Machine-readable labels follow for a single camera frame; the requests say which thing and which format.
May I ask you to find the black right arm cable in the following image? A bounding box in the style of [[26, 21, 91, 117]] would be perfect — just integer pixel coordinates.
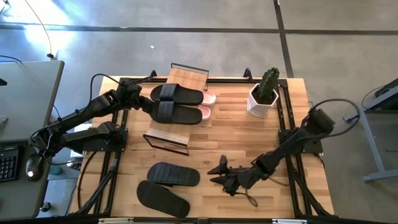
[[306, 98, 361, 138]]

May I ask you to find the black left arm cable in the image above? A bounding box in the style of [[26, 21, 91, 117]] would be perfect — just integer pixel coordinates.
[[88, 73, 152, 105]]

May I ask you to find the black device on side table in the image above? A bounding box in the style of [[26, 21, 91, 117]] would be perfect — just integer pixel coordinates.
[[374, 77, 398, 110]]

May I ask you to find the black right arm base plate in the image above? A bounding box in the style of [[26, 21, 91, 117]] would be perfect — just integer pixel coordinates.
[[278, 129, 324, 155]]

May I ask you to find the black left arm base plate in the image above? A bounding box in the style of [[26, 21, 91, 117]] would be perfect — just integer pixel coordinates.
[[81, 128, 129, 153]]

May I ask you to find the white hexagonal plant pot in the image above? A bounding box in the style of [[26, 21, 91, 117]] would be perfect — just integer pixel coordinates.
[[246, 82, 280, 118]]

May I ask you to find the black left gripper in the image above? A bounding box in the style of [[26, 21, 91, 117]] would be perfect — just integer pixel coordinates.
[[131, 90, 156, 115]]

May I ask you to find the grey metal side table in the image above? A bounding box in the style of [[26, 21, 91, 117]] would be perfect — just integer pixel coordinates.
[[343, 77, 398, 184]]

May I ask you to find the thin black floor cable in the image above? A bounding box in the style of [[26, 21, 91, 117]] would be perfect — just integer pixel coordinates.
[[24, 0, 55, 60]]

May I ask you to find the white paper sheet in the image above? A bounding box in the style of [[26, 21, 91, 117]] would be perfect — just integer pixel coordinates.
[[70, 123, 94, 158]]

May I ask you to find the black rubber slide sandal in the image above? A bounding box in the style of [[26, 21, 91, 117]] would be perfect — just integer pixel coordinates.
[[148, 101, 203, 126], [150, 83, 205, 106], [136, 179, 191, 218], [146, 162, 201, 188]]

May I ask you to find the small bottle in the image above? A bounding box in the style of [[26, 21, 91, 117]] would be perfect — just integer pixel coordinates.
[[66, 158, 83, 170]]

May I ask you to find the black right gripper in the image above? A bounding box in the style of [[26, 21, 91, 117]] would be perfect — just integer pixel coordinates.
[[207, 154, 252, 196]]

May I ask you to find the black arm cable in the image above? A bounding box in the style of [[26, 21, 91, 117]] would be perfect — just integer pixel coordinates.
[[88, 73, 152, 105], [306, 98, 361, 138]]

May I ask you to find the white label strip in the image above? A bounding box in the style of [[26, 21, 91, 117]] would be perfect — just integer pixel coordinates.
[[98, 217, 134, 223], [272, 218, 308, 224]]

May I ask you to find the grey office desk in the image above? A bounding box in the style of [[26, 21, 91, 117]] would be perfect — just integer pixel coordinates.
[[0, 60, 65, 218]]

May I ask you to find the wooden shelf black metal frame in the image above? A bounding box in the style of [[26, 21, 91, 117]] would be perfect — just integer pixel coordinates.
[[142, 62, 210, 156]]

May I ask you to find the black aluminium table frame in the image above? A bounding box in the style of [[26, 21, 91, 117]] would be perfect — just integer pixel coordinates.
[[70, 76, 336, 220]]

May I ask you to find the green cactus plant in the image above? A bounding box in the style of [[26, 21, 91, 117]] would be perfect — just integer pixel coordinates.
[[259, 67, 280, 105]]

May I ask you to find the black computer keyboard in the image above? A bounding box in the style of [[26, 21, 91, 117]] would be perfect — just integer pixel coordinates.
[[0, 146, 19, 184]]

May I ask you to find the pink rubber slide sandal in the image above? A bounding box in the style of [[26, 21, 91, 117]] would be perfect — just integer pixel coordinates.
[[198, 105, 212, 122], [201, 90, 218, 107]]

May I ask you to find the black computer mouse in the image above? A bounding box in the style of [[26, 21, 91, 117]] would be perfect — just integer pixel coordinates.
[[25, 154, 45, 182]]

